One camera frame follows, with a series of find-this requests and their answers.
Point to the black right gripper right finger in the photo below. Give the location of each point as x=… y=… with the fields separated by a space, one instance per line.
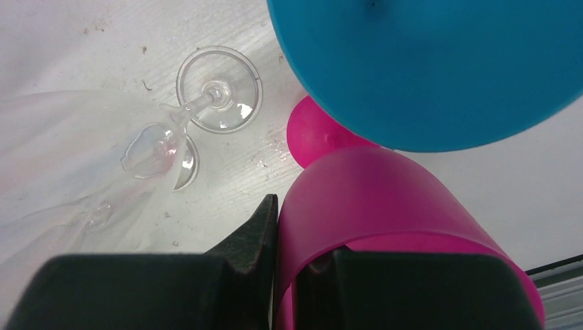
x=345 y=289

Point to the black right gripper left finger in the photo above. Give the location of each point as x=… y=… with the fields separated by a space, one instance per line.
x=228 y=287

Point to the pink wine glass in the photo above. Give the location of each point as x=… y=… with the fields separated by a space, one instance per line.
x=351 y=192

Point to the clear champagne flute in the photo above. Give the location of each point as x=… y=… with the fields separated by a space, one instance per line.
x=91 y=224

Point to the clear glass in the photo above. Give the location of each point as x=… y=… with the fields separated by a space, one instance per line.
x=66 y=146

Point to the blue wine glass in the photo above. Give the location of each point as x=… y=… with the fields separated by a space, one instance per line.
x=434 y=76

